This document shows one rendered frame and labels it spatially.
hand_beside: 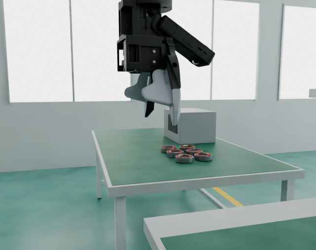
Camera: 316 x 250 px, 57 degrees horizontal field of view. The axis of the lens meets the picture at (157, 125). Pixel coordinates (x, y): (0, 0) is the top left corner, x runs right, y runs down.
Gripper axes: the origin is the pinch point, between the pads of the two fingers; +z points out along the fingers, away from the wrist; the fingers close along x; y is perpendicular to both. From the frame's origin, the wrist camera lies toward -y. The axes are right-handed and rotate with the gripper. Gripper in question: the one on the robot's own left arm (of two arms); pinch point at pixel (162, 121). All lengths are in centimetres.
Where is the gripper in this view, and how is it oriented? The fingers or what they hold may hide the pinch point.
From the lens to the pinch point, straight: 50.7
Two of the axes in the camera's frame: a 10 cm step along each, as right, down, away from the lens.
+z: 0.0, 9.9, 1.3
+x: 3.3, 1.2, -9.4
